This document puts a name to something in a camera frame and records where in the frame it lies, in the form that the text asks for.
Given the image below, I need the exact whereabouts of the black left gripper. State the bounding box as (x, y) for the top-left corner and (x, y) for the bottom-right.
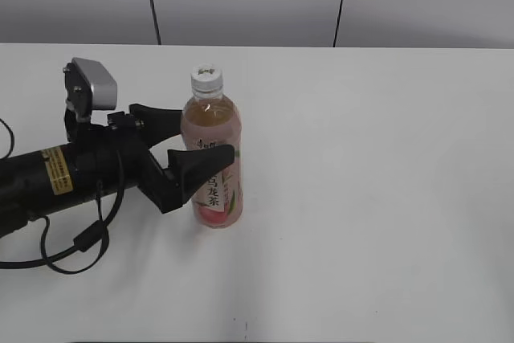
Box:
(63, 104), (235, 214)

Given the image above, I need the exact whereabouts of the pink peach tea bottle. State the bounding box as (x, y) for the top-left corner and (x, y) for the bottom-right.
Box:
(180, 86), (245, 230)

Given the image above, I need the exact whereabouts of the white bottle cap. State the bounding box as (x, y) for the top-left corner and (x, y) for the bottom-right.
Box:
(190, 63), (223, 93)

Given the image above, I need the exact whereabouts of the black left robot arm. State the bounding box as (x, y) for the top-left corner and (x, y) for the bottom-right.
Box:
(1, 104), (235, 236)

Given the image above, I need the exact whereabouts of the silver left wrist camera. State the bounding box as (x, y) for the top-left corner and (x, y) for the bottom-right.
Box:
(63, 57), (118, 122)

